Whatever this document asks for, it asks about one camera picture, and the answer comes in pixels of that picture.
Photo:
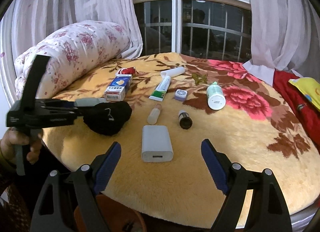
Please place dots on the green plastic wrapper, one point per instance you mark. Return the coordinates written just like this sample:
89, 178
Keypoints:
199, 78

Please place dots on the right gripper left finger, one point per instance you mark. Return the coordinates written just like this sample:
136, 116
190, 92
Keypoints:
62, 193

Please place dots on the floral rolled quilt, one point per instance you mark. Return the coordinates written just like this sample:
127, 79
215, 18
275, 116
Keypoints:
73, 50

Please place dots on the small clear vial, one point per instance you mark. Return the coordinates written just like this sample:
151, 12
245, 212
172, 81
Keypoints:
154, 114

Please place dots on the white cylinder tube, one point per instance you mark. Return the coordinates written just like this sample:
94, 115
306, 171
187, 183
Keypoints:
172, 72

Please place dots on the translucent white bottle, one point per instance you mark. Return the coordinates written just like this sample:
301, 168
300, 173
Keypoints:
88, 102

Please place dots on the white framed window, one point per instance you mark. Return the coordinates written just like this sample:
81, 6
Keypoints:
211, 29

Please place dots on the person left hand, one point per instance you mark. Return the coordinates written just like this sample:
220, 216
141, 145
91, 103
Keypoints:
13, 137

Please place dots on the red cloth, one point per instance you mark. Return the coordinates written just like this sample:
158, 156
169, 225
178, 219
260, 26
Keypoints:
305, 112

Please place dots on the small dark vial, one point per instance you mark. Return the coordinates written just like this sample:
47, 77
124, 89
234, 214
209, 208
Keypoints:
184, 119

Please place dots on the left sheer curtain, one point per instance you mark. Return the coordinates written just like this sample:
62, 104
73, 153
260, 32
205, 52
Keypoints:
27, 22

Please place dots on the right sheer curtain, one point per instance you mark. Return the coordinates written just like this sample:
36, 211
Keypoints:
285, 37

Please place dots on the black cloth bundle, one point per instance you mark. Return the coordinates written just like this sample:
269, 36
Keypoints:
108, 118

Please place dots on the green white toothpaste tube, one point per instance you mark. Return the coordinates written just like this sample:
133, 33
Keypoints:
159, 93

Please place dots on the yellow pillow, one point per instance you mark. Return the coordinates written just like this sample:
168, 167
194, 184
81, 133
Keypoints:
308, 87

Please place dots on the blue white medicine box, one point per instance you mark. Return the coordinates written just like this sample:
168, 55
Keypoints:
118, 88

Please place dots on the red white wrapper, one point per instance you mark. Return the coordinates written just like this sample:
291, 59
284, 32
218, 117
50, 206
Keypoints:
126, 71

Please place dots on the white charger block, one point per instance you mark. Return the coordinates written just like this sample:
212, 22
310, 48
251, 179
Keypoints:
156, 144

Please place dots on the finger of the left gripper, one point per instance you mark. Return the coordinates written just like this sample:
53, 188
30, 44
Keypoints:
64, 118
56, 103

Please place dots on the floral yellow plush blanket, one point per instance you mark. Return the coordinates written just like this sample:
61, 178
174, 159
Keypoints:
256, 128

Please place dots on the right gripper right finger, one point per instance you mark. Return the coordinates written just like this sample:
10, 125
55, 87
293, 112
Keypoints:
268, 210

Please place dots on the sheer curtain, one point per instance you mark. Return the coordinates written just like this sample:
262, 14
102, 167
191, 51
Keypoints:
285, 37
27, 22

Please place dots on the small white green bottle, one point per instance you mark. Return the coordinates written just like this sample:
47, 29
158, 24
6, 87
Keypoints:
215, 97

